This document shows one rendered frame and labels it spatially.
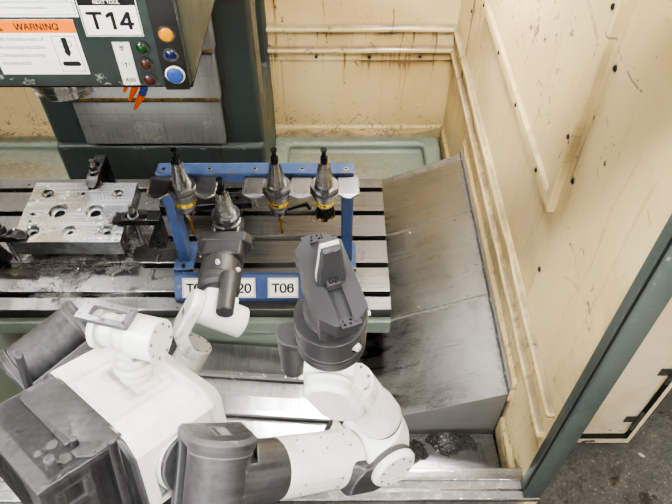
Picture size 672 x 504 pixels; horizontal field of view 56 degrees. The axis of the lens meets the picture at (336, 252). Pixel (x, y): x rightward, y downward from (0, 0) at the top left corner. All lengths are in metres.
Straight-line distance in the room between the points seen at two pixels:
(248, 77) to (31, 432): 1.31
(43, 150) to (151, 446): 2.00
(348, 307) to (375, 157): 1.90
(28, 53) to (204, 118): 0.90
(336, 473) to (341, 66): 1.69
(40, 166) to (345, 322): 2.20
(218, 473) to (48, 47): 0.78
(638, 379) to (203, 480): 1.57
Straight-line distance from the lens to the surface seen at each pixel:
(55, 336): 1.19
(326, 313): 0.66
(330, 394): 0.82
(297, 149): 2.57
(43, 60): 1.28
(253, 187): 1.49
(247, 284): 1.65
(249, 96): 2.05
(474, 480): 1.56
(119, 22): 1.19
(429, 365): 1.71
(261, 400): 1.70
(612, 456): 2.63
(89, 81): 1.28
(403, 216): 2.06
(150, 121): 2.13
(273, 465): 0.93
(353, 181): 1.50
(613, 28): 1.08
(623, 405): 2.32
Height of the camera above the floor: 2.22
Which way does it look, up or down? 49 degrees down
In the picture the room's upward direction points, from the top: straight up
